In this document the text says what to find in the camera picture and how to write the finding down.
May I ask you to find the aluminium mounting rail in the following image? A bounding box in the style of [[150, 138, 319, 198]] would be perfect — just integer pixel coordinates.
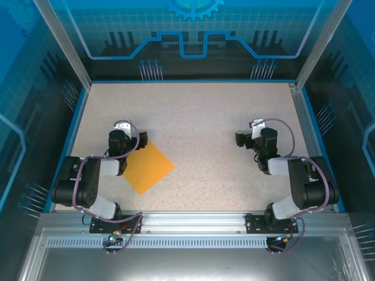
[[37, 210, 351, 235]]

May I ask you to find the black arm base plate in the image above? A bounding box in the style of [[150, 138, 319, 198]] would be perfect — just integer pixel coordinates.
[[245, 213, 299, 234], [89, 214, 144, 234]]

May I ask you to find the aluminium side rail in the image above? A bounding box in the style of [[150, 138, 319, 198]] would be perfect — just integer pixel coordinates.
[[288, 83, 336, 212]]

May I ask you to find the aluminium frame post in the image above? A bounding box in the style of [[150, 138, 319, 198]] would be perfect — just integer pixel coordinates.
[[295, 0, 354, 90], [33, 0, 92, 88]]

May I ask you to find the slotted grey cable duct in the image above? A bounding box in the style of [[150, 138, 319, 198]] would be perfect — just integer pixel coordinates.
[[45, 237, 272, 249]]

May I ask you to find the brushed metal panel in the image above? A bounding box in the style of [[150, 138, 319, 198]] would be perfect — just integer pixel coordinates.
[[17, 228, 370, 281]]

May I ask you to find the orange square paper sheet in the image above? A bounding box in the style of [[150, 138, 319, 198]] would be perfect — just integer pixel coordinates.
[[122, 139, 176, 196]]

